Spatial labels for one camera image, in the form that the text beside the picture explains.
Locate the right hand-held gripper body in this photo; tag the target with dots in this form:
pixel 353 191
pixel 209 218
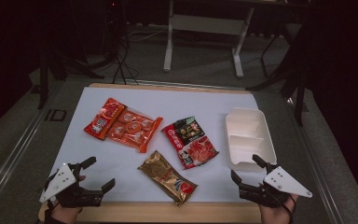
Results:
pixel 284 183

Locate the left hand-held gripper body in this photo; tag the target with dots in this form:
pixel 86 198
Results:
pixel 60 182

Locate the white divided food container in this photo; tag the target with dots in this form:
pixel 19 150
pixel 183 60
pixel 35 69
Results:
pixel 245 137

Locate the red orange sauce packet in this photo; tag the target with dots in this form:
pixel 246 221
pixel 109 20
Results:
pixel 104 119

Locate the orange transparent snack packet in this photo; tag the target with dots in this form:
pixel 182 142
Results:
pixel 133 129

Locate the black and red soup packet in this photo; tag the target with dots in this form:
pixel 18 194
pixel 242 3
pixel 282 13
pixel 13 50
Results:
pixel 192 143

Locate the gold foil packet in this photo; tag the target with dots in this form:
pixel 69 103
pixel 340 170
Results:
pixel 167 177

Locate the person's left hand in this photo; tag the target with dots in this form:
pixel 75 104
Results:
pixel 66 214

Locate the person's right hand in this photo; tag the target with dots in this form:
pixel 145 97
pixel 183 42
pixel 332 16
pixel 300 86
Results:
pixel 276 216

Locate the dark floor socket cover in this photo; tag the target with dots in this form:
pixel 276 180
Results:
pixel 56 115

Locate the black equipment stand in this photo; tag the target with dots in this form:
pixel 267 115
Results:
pixel 115 31

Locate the white desk leg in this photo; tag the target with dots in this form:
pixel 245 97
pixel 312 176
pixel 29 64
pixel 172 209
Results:
pixel 208 24

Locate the black chair frame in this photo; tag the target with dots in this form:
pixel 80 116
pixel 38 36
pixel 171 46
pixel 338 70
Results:
pixel 300 93

